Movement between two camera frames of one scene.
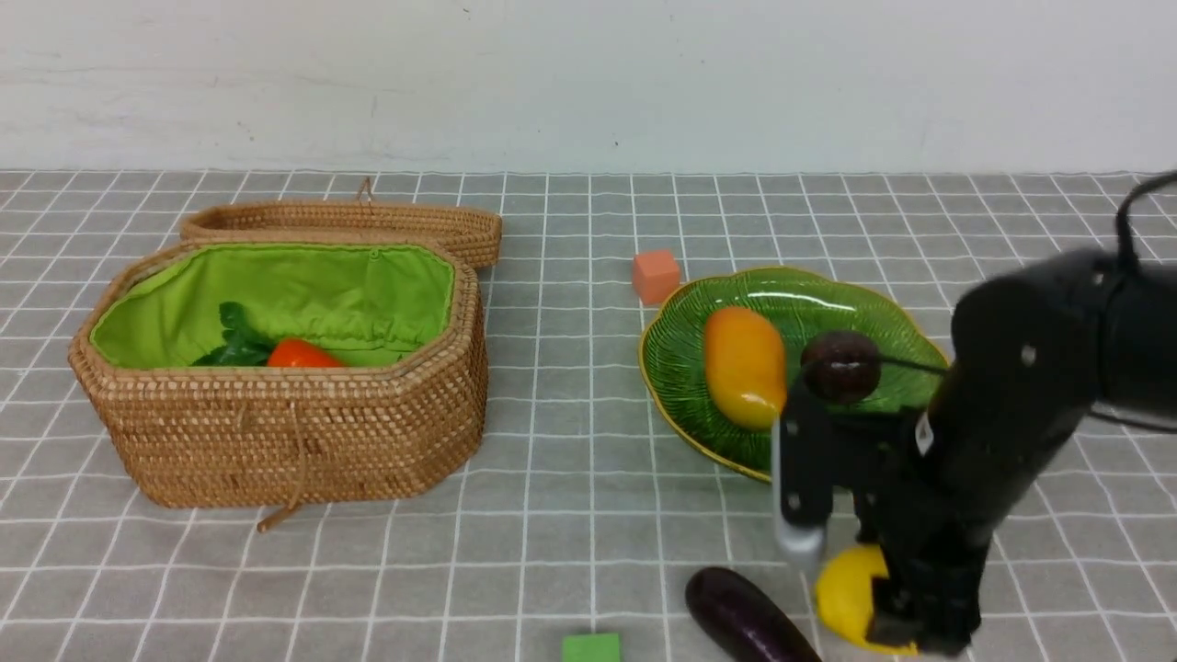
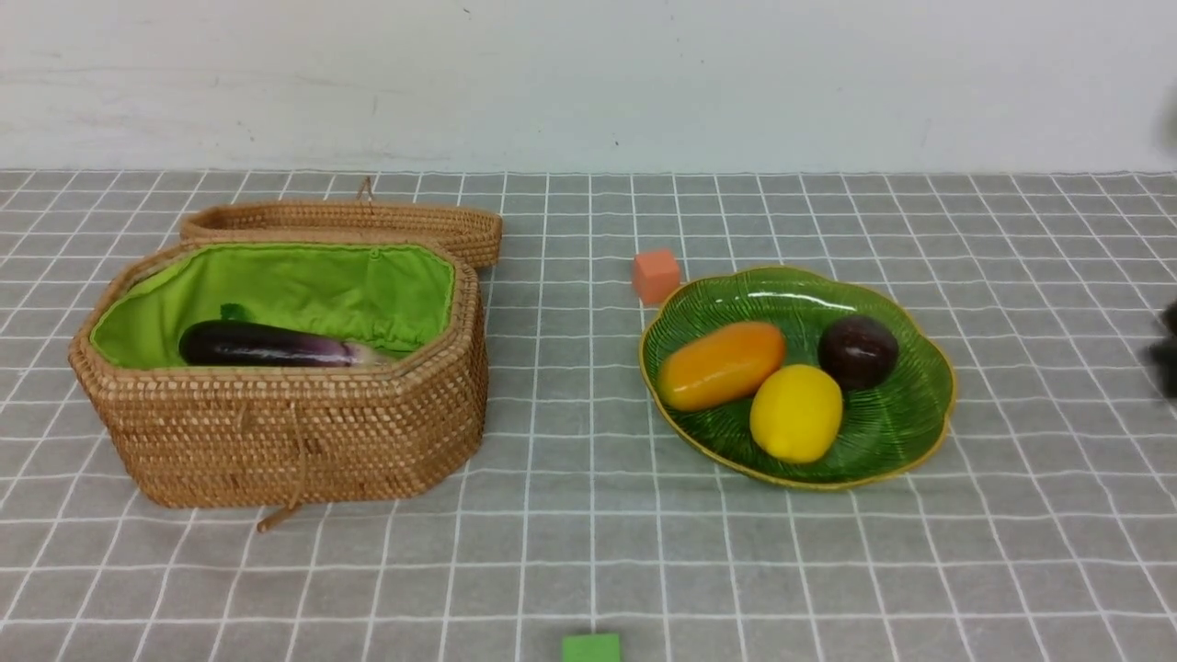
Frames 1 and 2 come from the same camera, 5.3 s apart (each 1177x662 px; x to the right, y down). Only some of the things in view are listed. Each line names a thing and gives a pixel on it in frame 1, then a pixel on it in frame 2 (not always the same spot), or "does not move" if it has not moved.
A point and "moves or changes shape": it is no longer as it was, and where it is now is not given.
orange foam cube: x=655 y=273 does not move
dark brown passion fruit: x=840 y=367 moves or changes shape
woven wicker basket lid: x=475 y=232 does not move
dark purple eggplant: x=742 y=622 → x=245 y=343
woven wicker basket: x=408 y=318 does not move
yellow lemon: x=844 y=588 → x=795 y=413
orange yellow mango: x=745 y=367 → x=718 y=365
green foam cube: x=591 y=647 does not move
